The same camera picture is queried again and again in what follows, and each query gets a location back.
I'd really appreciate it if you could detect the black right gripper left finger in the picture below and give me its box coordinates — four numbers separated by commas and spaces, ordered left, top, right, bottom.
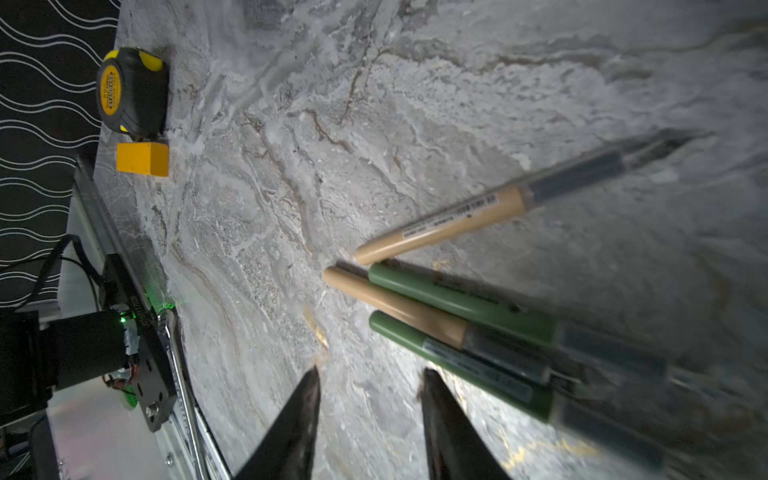
234, 367, 321, 479

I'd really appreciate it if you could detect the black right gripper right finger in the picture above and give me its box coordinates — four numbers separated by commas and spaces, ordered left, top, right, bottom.
420, 368, 509, 479

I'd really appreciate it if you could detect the orange pen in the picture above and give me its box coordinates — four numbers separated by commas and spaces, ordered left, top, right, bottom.
322, 267, 587, 394

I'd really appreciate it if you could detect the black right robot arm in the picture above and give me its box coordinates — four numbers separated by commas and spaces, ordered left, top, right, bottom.
1, 310, 507, 479

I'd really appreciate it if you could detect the green pen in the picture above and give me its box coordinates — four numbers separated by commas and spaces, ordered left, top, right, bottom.
368, 264, 705, 388
369, 311, 670, 472

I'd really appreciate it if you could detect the tan pen with dark tip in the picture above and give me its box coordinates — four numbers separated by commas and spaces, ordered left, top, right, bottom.
354, 129, 704, 266

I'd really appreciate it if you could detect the yellow cube block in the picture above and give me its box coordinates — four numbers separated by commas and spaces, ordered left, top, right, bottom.
116, 142, 169, 177

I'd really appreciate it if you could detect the yellow black tape measure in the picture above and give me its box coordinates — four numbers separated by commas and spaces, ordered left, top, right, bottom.
96, 47, 170, 141

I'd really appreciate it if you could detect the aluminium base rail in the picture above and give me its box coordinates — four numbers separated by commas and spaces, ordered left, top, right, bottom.
74, 156, 233, 479

